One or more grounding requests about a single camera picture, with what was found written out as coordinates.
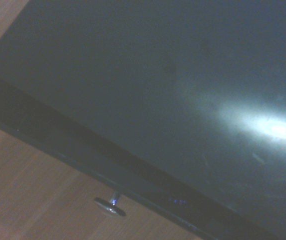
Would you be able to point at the black drawer cabinet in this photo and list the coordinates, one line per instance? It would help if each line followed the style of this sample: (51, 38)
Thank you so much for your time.
(132, 75)

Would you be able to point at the black drawer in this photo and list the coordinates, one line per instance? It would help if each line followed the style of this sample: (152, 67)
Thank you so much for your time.
(83, 150)

